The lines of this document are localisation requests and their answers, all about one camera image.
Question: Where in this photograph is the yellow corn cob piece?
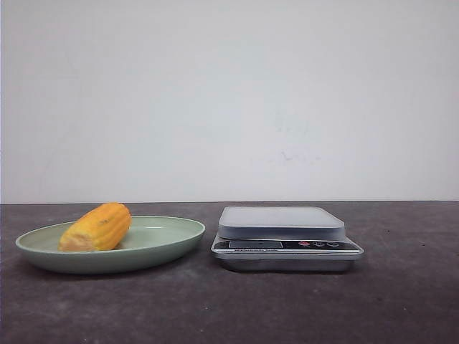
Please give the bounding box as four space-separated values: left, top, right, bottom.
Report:
58 202 131 252

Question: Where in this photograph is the silver digital kitchen scale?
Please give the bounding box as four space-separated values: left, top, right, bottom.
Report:
211 206 364 272

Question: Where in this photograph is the light green oval plate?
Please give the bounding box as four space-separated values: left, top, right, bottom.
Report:
16 216 206 274

